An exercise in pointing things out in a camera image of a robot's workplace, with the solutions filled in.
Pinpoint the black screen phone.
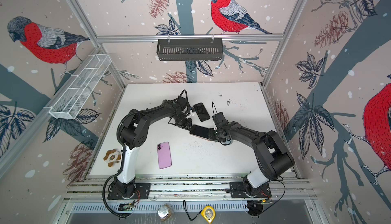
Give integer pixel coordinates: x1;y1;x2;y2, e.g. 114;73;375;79
189;125;209;134

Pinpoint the silver round object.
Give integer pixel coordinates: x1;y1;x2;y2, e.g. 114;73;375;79
157;204;173;222

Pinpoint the purple phone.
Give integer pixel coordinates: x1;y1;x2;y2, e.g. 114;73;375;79
157;142;172;169

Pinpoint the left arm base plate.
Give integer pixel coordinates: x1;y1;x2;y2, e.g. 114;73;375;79
108;182;151;200

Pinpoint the yellow tape measure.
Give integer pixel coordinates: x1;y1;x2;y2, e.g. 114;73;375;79
201;206;216;224

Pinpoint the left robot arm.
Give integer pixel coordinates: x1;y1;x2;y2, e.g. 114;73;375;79
102;90;192;201

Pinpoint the salmon pink phone case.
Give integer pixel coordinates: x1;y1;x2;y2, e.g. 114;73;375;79
190;132;210;141

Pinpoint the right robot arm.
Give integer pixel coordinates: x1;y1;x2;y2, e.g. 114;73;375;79
209;112;295;196

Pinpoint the white mesh tray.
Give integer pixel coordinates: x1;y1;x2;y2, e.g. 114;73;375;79
49;54;112;119

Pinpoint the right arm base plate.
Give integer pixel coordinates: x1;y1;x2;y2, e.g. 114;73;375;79
226;181;271;199

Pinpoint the black wire basket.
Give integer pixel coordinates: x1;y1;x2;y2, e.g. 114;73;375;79
156;38;224;61

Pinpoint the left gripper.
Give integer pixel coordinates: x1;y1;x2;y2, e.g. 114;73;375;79
174;114;194;130

